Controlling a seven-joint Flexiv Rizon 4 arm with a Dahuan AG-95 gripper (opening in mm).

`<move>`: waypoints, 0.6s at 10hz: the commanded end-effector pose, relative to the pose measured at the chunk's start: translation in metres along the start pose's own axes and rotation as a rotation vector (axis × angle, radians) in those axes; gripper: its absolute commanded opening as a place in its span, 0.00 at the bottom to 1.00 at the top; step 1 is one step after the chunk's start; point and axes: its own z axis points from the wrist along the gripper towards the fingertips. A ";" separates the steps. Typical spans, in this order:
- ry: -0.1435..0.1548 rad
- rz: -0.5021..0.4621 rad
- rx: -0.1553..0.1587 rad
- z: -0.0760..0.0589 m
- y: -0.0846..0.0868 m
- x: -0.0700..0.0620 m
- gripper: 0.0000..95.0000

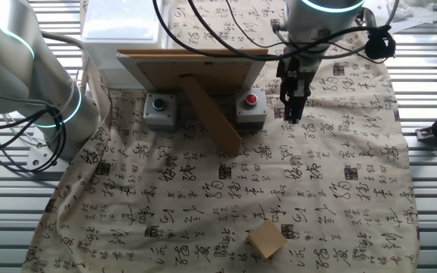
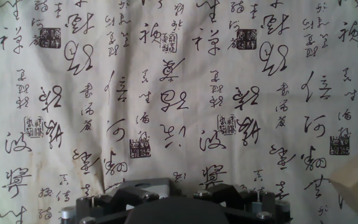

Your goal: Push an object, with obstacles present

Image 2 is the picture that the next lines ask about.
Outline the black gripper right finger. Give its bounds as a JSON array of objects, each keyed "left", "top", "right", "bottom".
[{"left": 193, "top": 183, "right": 291, "bottom": 224}]

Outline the beige calligraphy print tablecloth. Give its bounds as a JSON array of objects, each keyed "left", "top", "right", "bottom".
[{"left": 0, "top": 0, "right": 358, "bottom": 224}]

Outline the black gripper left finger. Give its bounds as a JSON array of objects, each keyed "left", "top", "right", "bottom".
[{"left": 60, "top": 177, "right": 172, "bottom": 224}]

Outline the light wooden cube block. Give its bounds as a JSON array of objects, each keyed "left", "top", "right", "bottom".
[{"left": 328, "top": 154, "right": 358, "bottom": 220}]

